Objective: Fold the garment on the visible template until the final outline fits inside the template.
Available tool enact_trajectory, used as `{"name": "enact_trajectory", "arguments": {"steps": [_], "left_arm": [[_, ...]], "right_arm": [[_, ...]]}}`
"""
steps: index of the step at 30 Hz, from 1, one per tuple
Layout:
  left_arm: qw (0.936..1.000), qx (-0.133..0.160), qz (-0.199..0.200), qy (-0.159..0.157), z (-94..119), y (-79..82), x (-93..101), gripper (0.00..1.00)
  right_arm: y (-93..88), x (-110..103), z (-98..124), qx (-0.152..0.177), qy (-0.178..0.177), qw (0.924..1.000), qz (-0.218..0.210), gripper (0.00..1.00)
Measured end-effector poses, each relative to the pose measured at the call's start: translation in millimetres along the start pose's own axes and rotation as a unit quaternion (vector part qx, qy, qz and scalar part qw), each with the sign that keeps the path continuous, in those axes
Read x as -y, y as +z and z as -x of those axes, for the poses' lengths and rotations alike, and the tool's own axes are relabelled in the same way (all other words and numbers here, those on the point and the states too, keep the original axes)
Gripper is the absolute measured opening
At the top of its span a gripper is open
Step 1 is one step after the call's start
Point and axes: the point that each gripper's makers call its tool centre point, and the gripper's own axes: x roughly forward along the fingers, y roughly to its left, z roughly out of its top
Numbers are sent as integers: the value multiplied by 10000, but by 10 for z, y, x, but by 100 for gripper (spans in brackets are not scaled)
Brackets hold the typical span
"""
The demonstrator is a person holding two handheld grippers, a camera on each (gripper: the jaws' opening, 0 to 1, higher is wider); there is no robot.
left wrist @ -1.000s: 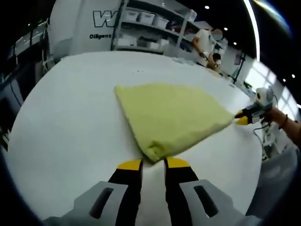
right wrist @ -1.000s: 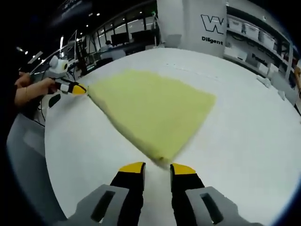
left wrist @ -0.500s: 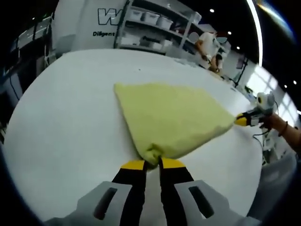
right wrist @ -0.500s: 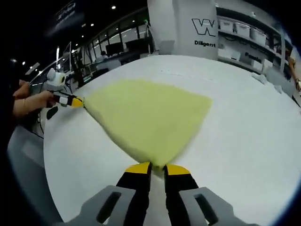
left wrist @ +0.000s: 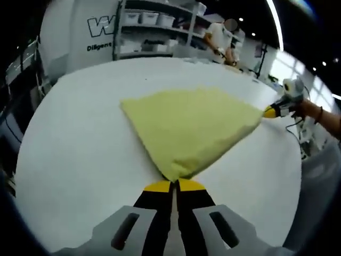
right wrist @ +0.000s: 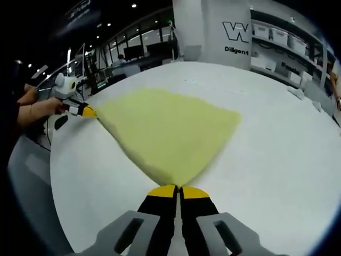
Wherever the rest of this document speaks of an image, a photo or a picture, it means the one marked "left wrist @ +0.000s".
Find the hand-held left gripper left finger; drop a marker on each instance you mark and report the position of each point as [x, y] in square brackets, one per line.
[149, 226]

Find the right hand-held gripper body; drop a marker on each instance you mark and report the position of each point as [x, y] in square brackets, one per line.
[293, 89]

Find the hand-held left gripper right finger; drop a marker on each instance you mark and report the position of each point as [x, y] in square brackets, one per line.
[199, 226]

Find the yellow garment with contrast sleeves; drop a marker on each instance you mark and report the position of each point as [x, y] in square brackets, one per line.
[191, 125]

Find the person's right hand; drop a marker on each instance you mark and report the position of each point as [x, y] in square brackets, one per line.
[301, 109]

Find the black tripod stand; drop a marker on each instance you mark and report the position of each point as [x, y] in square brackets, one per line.
[261, 62]

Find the grey mesh office chair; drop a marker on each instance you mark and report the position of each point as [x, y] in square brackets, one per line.
[317, 181]

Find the white storage bin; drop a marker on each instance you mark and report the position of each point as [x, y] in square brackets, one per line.
[166, 20]
[149, 17]
[132, 17]

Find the grey storage shelf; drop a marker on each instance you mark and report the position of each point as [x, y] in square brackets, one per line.
[149, 29]

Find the white storage box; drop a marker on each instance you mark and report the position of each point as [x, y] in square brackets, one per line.
[129, 48]

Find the white pillar with logo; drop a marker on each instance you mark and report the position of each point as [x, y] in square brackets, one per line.
[72, 40]

